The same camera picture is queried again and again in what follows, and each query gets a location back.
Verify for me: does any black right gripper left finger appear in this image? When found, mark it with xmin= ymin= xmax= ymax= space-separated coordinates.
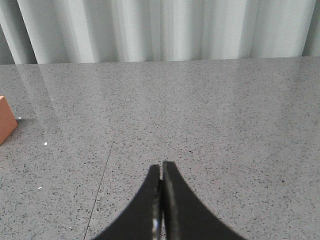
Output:
xmin=95 ymin=165 xmax=162 ymax=240

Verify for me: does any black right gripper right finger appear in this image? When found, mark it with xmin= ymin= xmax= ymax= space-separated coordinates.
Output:
xmin=162 ymin=161 xmax=244 ymax=240

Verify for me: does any orange foam cube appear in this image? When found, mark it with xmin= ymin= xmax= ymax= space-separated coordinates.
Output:
xmin=0 ymin=96 xmax=18 ymax=144

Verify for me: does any pale green curtain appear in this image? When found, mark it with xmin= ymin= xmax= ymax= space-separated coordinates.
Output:
xmin=0 ymin=0 xmax=320 ymax=64

